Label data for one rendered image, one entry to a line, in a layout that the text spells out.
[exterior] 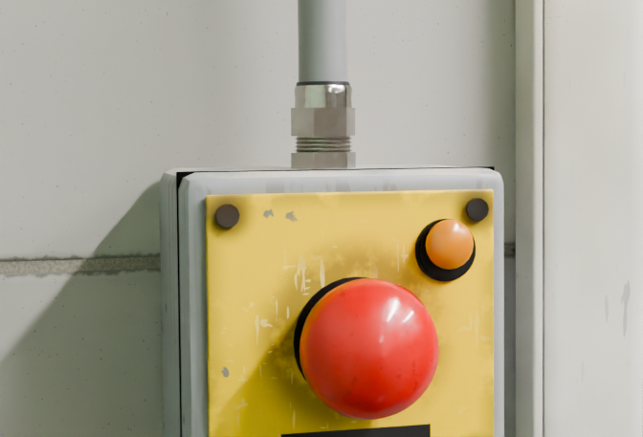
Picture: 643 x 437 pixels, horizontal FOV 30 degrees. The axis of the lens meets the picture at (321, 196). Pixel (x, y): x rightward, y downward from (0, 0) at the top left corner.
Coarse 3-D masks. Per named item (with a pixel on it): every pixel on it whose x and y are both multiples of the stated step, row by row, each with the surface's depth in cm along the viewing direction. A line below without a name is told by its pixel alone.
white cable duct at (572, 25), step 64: (576, 0) 43; (640, 0) 43; (576, 64) 43; (640, 64) 43; (576, 128) 43; (640, 128) 43; (576, 192) 43; (640, 192) 44; (576, 256) 43; (640, 256) 44; (576, 320) 43; (640, 320) 44; (576, 384) 43; (640, 384) 44
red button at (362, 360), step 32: (352, 288) 33; (384, 288) 33; (320, 320) 33; (352, 320) 33; (384, 320) 33; (416, 320) 33; (320, 352) 33; (352, 352) 33; (384, 352) 33; (416, 352) 33; (320, 384) 33; (352, 384) 33; (384, 384) 33; (416, 384) 33; (352, 416) 34; (384, 416) 34
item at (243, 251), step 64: (192, 192) 34; (256, 192) 35; (320, 192) 35; (384, 192) 36; (448, 192) 36; (192, 256) 35; (256, 256) 35; (320, 256) 35; (384, 256) 36; (192, 320) 35; (256, 320) 35; (448, 320) 36; (192, 384) 35; (256, 384) 35; (448, 384) 36
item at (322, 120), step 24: (312, 0) 38; (336, 0) 38; (312, 24) 38; (336, 24) 38; (312, 48) 38; (336, 48) 38; (312, 72) 38; (336, 72) 38; (312, 96) 38; (336, 96) 38; (312, 120) 38; (336, 120) 38; (312, 144) 38; (336, 144) 38; (312, 168) 38; (336, 168) 38
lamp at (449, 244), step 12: (432, 228) 35; (444, 228) 35; (456, 228) 35; (432, 240) 35; (444, 240) 35; (456, 240) 35; (468, 240) 35; (432, 252) 35; (444, 252) 35; (456, 252) 35; (468, 252) 36; (444, 264) 35; (456, 264) 35
